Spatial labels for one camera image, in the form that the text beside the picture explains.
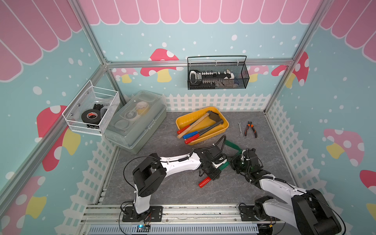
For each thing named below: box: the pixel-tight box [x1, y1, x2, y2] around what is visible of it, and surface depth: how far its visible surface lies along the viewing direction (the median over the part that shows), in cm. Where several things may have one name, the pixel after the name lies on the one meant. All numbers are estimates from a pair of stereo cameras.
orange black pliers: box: [244, 120, 258, 139], surface depth 111 cm
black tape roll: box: [81, 108, 102, 124], surface depth 71 cm
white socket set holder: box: [189, 70, 235, 86], surface depth 91 cm
